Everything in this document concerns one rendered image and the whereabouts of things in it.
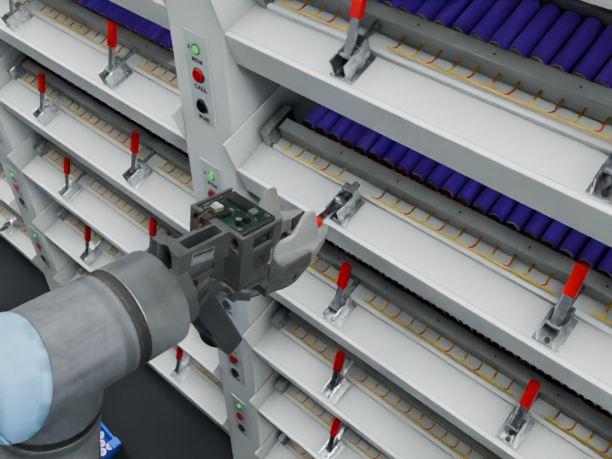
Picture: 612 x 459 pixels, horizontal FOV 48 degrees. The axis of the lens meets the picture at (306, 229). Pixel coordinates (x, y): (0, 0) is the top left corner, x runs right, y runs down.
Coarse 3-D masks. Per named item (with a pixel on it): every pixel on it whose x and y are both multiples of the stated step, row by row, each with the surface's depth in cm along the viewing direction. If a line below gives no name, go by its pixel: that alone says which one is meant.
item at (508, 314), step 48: (288, 96) 88; (240, 144) 85; (288, 144) 87; (288, 192) 84; (336, 192) 82; (336, 240) 82; (384, 240) 77; (432, 240) 76; (480, 240) 74; (432, 288) 73; (480, 288) 72; (528, 336) 68; (576, 336) 67; (576, 384) 67
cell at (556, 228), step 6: (552, 222) 72; (558, 222) 71; (552, 228) 71; (558, 228) 71; (564, 228) 71; (570, 228) 72; (546, 234) 71; (552, 234) 71; (558, 234) 71; (564, 234) 71; (540, 240) 72; (546, 240) 71; (552, 240) 70; (558, 240) 71; (552, 246) 71
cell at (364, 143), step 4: (368, 132) 83; (372, 132) 83; (376, 132) 83; (364, 136) 83; (368, 136) 83; (372, 136) 83; (376, 136) 83; (380, 136) 83; (360, 140) 83; (364, 140) 82; (368, 140) 82; (372, 140) 83; (376, 140) 83; (356, 144) 83; (360, 144) 82; (364, 144) 82; (368, 144) 82; (372, 144) 83; (364, 148) 82; (368, 148) 82; (364, 152) 83; (368, 152) 83
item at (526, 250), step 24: (288, 120) 86; (312, 144) 83; (336, 144) 83; (360, 168) 80; (384, 168) 79; (384, 192) 79; (408, 192) 77; (432, 192) 76; (408, 216) 77; (456, 216) 74; (480, 216) 73; (456, 240) 74; (504, 240) 71; (528, 240) 70; (528, 264) 71; (552, 264) 69; (600, 288) 66
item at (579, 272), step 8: (576, 264) 62; (584, 264) 62; (576, 272) 62; (584, 272) 62; (568, 280) 63; (576, 280) 63; (568, 288) 63; (576, 288) 63; (568, 296) 64; (560, 304) 65; (568, 304) 64; (560, 312) 65; (552, 320) 66; (560, 320) 65
